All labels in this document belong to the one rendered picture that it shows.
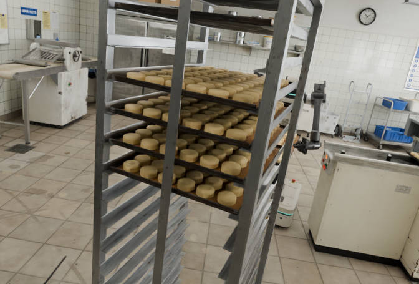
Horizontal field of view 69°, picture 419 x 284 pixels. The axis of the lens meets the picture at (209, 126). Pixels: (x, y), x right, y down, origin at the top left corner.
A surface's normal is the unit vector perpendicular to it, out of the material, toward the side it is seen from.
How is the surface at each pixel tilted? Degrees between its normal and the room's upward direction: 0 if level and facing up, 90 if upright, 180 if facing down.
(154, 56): 90
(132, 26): 90
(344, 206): 90
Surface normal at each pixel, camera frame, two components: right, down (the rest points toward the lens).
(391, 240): -0.12, 0.27
